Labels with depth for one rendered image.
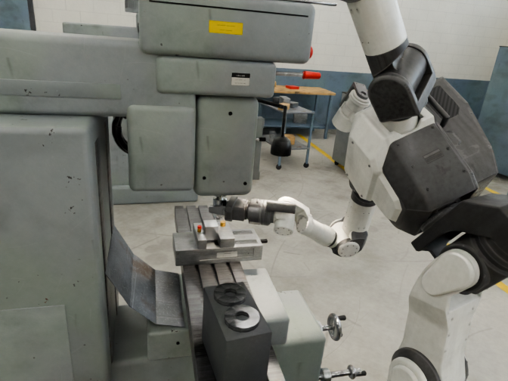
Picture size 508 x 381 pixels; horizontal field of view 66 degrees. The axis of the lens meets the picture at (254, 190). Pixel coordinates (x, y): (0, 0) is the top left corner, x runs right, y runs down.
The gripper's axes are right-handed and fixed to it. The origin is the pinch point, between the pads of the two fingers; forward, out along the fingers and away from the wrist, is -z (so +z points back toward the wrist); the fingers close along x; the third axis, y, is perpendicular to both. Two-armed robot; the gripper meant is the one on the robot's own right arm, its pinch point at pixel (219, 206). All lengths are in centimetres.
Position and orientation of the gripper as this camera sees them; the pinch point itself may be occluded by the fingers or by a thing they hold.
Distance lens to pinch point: 137.5
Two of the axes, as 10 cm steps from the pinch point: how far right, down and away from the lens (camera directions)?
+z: 9.9, 1.2, -1.2
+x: -1.5, 3.6, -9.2
